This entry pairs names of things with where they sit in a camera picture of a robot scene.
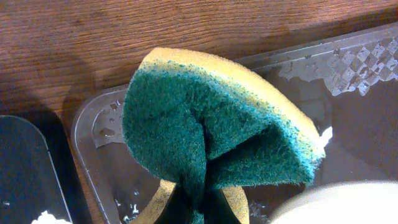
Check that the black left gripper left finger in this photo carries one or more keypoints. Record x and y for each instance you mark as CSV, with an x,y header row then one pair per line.
x,y
178,208

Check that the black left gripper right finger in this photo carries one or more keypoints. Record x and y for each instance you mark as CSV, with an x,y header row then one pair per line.
x,y
216,209

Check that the green and yellow sponge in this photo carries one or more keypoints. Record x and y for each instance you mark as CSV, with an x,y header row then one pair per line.
x,y
203,122

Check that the white plate with dark streak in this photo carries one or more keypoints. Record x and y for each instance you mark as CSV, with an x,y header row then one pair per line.
x,y
372,202

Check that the small black tray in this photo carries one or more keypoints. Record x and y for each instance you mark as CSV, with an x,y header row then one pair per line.
x,y
30,189

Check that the large dark serving tray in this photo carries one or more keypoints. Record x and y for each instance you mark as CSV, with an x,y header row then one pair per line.
x,y
347,83

